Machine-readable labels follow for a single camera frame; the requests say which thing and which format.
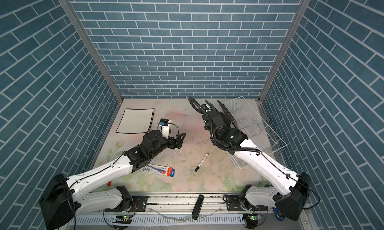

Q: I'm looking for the black remote control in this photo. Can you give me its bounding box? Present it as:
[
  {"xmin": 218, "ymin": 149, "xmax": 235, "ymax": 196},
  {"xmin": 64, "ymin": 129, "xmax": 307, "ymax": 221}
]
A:
[{"xmin": 192, "ymin": 195, "xmax": 205, "ymax": 220}]

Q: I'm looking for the black cable loop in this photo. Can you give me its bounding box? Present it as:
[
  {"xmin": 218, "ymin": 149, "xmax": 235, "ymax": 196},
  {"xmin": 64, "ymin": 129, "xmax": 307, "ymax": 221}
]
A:
[{"xmin": 187, "ymin": 96, "xmax": 262, "ymax": 154}]

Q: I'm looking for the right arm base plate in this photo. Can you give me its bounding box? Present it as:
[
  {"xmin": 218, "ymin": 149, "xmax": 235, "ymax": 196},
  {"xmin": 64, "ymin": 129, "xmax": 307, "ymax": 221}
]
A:
[{"xmin": 223, "ymin": 195, "xmax": 267, "ymax": 212}]

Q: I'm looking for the dark patterned plate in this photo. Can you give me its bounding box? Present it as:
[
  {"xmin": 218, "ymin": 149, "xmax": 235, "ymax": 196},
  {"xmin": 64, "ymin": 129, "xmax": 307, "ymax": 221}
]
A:
[{"xmin": 205, "ymin": 99, "xmax": 217, "ymax": 111}]

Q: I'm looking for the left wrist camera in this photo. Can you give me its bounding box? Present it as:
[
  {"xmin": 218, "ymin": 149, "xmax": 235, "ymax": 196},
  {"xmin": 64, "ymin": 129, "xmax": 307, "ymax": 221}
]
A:
[{"xmin": 158, "ymin": 119, "xmax": 172, "ymax": 139}]

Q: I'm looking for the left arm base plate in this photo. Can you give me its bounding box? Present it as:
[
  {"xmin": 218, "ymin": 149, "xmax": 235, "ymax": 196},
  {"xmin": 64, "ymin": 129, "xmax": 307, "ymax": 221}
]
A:
[{"xmin": 104, "ymin": 196, "xmax": 149, "ymax": 213}]

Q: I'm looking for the white wire dish rack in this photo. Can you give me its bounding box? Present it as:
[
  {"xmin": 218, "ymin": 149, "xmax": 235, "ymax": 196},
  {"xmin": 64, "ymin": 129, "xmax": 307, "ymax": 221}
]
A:
[{"xmin": 220, "ymin": 96, "xmax": 287, "ymax": 165}]

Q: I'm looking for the blue black tool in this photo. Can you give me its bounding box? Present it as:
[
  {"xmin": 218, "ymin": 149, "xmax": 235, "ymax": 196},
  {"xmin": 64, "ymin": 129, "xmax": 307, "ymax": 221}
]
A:
[{"xmin": 273, "ymin": 208, "xmax": 285, "ymax": 221}]

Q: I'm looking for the white slotted cable duct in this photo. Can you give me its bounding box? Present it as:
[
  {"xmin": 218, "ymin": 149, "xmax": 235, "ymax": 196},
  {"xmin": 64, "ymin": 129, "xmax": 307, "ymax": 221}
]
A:
[{"xmin": 70, "ymin": 214, "xmax": 245, "ymax": 227}]

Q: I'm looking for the black white marker pen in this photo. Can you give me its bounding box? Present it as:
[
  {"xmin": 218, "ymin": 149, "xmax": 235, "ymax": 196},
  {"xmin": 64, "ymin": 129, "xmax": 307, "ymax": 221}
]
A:
[{"xmin": 194, "ymin": 153, "xmax": 209, "ymax": 173}]

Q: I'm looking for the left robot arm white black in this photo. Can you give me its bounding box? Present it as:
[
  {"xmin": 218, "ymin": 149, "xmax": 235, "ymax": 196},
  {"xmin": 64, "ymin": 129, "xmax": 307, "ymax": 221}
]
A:
[{"xmin": 39, "ymin": 130, "xmax": 186, "ymax": 230}]

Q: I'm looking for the dark plate orange rim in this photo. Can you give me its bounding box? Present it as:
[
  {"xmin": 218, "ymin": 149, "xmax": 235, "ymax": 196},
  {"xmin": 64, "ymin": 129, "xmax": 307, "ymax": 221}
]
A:
[{"xmin": 217, "ymin": 100, "xmax": 239, "ymax": 129}]

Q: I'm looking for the aluminium rail frame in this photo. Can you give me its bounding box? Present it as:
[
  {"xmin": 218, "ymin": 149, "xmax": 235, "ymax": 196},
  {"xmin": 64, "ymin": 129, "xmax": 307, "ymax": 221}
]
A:
[{"xmin": 61, "ymin": 194, "xmax": 316, "ymax": 230}]

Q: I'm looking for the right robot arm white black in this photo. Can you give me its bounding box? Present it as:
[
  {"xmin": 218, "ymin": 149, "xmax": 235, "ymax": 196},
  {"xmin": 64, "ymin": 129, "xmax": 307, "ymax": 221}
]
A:
[{"xmin": 195, "ymin": 102, "xmax": 312, "ymax": 221}]

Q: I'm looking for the white square plate black rim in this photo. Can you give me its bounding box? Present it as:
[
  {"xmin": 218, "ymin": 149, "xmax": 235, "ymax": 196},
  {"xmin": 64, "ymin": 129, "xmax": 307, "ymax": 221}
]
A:
[{"xmin": 116, "ymin": 108, "xmax": 155, "ymax": 134}]

